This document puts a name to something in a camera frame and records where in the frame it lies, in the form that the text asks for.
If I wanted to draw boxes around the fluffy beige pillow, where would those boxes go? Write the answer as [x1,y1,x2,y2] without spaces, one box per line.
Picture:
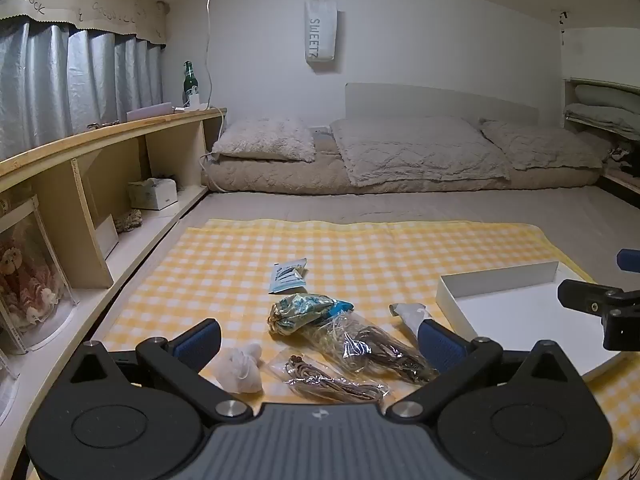
[211,119,317,164]

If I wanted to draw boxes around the white flat card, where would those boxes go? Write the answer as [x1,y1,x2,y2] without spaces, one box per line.
[95,214,120,260]

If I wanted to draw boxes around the pink flat box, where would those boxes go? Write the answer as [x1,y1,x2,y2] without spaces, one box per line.
[126,102,175,122]

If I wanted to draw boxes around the yellow checked blanket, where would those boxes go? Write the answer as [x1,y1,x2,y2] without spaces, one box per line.
[30,217,640,480]

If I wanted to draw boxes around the green glass bottle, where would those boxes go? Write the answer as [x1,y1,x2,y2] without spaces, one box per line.
[182,60,200,109]

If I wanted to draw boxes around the white cable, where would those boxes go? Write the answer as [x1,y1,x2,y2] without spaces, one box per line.
[200,0,228,171]

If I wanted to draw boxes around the grey curtain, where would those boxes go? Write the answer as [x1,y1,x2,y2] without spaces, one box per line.
[0,15,166,162]

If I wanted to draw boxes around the clear bag with brown contents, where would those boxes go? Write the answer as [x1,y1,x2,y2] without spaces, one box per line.
[305,310,441,387]

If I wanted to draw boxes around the white hanging bag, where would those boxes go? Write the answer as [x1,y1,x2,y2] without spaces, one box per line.
[304,0,339,74]

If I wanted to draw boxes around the white pillow on shelf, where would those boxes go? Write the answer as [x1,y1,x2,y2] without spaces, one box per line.
[575,84,640,112]

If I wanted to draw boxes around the light blue packet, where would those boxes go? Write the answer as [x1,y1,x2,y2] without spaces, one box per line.
[267,258,308,295]

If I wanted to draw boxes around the white crumpled plastic bag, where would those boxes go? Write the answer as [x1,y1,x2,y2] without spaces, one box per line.
[207,342,264,394]

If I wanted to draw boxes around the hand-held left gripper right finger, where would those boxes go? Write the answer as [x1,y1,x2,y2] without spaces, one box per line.
[385,319,581,424]

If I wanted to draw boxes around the black and white cloth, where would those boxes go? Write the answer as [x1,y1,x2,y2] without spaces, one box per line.
[602,142,640,177]

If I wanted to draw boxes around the clear bag with shiny contents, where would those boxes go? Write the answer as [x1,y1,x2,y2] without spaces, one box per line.
[267,294,336,337]

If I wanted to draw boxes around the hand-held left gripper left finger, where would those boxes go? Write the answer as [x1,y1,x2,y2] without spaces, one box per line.
[65,319,256,428]

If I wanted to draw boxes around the white shallow box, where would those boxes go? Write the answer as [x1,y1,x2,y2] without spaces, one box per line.
[435,260,626,384]

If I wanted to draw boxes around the coiled rope bundle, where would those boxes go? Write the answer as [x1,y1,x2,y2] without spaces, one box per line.
[112,209,146,234]

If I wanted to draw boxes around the beige quilted pillow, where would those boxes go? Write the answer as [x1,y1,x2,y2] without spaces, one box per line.
[480,120,604,171]

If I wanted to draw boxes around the grey folded blanket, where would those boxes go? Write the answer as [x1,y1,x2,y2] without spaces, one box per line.
[564,104,640,142]

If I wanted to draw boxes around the teddy bear in case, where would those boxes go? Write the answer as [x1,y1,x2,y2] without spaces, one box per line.
[0,195,81,352]

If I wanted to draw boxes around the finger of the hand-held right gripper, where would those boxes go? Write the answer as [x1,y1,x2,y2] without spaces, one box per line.
[616,247,640,274]
[557,279,640,352]

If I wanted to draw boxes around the grey packet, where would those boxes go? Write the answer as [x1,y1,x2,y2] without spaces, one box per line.
[390,302,432,349]

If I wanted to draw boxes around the brown plush doll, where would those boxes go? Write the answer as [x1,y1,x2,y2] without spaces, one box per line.
[0,242,62,322]

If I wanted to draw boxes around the white tissue box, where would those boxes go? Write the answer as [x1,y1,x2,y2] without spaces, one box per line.
[127,177,179,211]

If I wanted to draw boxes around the beige quilted duvet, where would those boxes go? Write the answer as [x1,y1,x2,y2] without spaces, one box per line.
[330,116,511,187]

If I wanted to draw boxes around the white charger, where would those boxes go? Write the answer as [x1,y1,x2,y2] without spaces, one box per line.
[175,92,210,113]

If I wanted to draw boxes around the small clear bag brown cord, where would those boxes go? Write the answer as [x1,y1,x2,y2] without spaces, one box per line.
[267,350,391,406]

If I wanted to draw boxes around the beige folded mattress pad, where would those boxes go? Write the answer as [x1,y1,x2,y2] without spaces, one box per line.
[202,152,601,196]

